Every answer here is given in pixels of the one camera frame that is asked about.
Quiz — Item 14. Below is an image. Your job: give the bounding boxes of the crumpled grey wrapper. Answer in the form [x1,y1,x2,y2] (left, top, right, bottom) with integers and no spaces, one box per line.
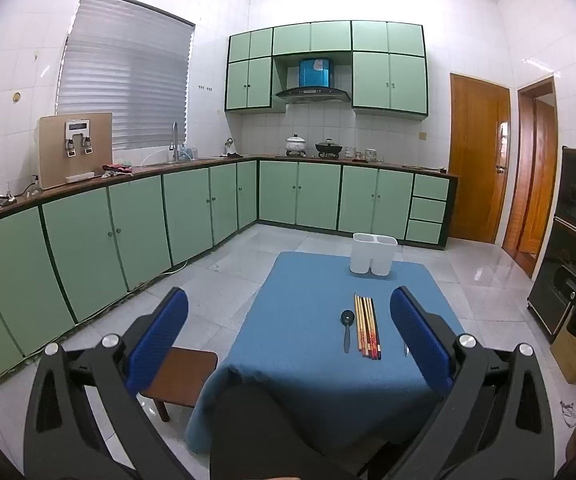
[560,394,576,429]

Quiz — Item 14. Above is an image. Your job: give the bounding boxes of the brown wooden stool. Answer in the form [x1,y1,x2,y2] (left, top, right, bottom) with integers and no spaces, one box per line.
[139,345,219,423]

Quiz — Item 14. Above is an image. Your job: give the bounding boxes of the black spoon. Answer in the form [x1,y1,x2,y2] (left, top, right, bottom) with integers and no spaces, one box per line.
[340,309,357,354]

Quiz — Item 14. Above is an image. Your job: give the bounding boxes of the beige water purifier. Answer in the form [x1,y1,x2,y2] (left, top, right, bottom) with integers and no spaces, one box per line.
[36,112,114,191]

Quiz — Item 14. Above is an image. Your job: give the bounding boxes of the white plastic utensil holder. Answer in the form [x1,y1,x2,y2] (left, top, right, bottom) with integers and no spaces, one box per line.
[350,232,399,277]

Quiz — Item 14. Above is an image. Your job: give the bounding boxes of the gas stove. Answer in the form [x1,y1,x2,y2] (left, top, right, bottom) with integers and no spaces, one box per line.
[285,150,342,160]

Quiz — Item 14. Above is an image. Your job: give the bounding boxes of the wooden door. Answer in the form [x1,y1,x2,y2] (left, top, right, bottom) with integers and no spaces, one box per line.
[448,72,512,246]
[502,75,559,262]

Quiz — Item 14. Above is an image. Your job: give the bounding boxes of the blue tablecloth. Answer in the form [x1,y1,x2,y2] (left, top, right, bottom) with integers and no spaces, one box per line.
[185,251,465,461]

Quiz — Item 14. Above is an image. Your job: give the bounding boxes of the flat cardboard box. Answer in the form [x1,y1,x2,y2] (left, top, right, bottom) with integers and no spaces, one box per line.
[550,327,576,386]

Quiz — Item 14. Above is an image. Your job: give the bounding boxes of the black glass-door cabinet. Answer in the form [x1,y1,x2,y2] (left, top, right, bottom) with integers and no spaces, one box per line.
[526,145,576,344]

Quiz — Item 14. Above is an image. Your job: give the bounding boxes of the green base kitchen cabinets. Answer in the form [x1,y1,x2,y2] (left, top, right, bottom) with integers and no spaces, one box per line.
[0,157,260,387]

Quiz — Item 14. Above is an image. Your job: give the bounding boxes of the black power cable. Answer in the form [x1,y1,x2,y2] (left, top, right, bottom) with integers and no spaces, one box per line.
[0,174,42,202]

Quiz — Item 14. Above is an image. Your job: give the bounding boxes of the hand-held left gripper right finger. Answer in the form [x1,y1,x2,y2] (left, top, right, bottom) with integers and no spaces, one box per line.
[368,286,556,480]

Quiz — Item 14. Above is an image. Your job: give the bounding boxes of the red cloth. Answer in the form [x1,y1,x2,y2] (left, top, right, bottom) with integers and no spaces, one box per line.
[100,162,134,179]

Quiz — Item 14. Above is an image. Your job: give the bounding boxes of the glass jars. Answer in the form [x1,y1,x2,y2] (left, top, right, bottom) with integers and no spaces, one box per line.
[345,145,385,164]

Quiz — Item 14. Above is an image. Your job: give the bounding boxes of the row of mixed chopsticks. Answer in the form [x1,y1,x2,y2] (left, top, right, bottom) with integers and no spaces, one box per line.
[353,293,383,361]

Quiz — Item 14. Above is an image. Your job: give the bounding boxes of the green wall cabinets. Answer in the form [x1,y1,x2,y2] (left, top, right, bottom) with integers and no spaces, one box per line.
[224,20,429,122]

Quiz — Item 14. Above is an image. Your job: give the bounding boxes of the range hood with blue film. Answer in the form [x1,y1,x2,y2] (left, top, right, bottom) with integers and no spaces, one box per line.
[274,57,353,106]

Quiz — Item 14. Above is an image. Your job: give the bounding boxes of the green base cabinets with drawers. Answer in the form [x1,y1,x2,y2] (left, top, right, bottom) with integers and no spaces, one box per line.
[257,156,460,251]

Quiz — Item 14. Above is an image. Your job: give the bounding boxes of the chrome kitchen faucet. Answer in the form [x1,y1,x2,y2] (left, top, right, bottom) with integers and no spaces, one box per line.
[169,121,182,164]

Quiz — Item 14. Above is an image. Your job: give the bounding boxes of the grey window blind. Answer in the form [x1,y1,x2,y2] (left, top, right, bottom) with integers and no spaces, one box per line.
[55,0,197,151]

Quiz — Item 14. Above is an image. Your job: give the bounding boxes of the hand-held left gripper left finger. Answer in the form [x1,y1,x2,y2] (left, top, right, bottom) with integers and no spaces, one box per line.
[23,286,210,480]

